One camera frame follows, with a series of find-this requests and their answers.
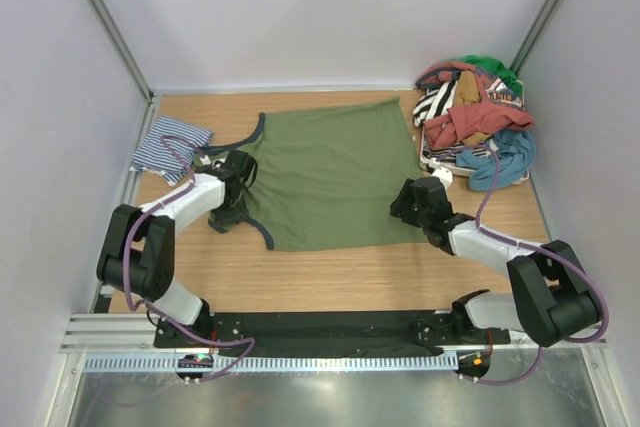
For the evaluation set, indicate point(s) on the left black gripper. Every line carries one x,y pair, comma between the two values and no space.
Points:
222,218

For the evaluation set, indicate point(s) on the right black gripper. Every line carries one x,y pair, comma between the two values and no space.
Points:
401,205

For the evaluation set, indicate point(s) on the blue white striped tank top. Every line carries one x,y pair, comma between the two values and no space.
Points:
168,149

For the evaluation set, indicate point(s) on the olive green tank top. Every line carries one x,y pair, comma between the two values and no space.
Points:
326,177

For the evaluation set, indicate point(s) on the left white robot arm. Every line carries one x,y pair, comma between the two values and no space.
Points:
138,253

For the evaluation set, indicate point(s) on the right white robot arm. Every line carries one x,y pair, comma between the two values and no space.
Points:
551,299

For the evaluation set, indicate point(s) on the white plastic tray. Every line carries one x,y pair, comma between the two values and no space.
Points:
449,160

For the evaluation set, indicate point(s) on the black white striped garment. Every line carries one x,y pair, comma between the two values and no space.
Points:
435,103

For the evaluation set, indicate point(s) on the teal blue garment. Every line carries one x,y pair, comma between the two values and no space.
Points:
515,151

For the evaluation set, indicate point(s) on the red patterned garment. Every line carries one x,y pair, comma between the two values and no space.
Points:
498,107

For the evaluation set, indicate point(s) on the bright green garment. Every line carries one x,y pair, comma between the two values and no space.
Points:
491,65

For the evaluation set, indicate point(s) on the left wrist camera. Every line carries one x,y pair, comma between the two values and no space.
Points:
208,161

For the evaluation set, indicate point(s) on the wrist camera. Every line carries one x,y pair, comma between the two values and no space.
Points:
439,171
208,161

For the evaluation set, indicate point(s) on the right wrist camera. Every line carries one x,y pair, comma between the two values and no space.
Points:
439,171

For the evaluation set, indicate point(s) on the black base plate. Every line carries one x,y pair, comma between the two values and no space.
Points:
336,335

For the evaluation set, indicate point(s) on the slotted cable duct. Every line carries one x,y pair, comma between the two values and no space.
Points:
174,362

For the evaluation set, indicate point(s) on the left aluminium frame post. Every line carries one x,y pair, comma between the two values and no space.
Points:
114,35

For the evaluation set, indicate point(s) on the aluminium frame post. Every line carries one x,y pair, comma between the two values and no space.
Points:
114,35
534,33

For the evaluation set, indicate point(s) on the right aluminium frame post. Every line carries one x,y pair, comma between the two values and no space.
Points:
534,33

